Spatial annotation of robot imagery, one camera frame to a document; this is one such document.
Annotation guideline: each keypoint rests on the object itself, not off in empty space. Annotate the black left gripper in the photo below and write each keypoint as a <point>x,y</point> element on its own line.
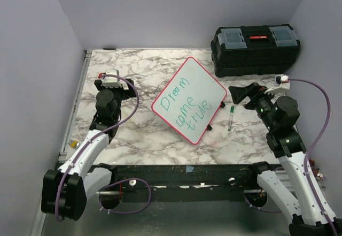
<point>126,93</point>

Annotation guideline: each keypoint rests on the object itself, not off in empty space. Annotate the green white whiteboard marker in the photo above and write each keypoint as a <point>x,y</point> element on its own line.
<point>231,118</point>

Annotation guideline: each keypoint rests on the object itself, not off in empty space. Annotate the copper pipe fitting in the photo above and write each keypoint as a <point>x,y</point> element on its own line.
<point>316,171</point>

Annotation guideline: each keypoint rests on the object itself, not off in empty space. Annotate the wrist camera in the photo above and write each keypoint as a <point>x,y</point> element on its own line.
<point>110,79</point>
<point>282,84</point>

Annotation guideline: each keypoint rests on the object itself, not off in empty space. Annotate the pink framed whiteboard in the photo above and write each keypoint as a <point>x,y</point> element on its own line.
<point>190,100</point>

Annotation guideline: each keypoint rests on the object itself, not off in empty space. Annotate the yellow grey small object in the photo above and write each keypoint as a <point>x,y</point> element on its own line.
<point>73,144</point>

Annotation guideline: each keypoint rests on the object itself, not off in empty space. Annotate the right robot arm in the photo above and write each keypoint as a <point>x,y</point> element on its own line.
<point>305,208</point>

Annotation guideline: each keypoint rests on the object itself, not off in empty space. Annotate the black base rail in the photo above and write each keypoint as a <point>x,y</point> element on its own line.
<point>175,183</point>

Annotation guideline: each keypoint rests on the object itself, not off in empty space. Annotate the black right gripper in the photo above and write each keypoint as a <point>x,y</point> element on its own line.
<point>239,93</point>

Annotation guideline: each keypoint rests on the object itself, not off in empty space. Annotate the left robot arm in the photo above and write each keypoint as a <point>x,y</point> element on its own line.
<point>66,189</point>

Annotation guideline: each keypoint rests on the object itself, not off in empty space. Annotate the black toolbox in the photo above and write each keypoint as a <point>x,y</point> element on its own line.
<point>249,50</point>

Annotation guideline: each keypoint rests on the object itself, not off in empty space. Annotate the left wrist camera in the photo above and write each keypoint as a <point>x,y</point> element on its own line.
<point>110,79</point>

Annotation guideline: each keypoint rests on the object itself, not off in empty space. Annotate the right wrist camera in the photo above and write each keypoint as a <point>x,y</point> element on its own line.
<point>282,84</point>

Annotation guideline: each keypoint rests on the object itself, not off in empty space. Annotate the aluminium frame rail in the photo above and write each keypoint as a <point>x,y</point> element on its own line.
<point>69,129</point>

